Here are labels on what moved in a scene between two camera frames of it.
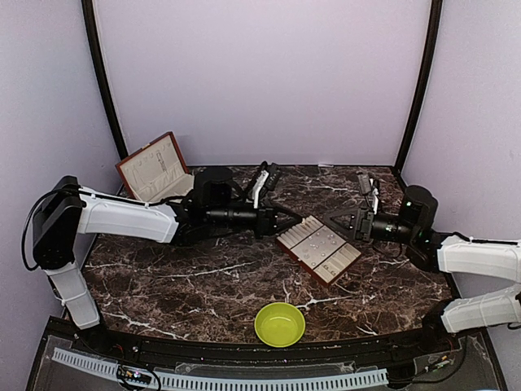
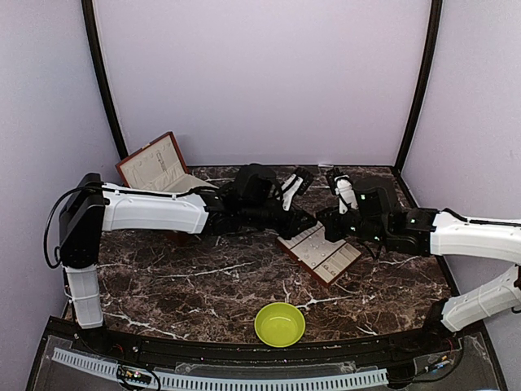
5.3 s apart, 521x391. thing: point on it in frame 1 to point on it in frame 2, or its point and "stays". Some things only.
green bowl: [279, 324] stays
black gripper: [365, 182] to [343, 188]
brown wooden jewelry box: [157, 171] stays
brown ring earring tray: [325, 253] stays
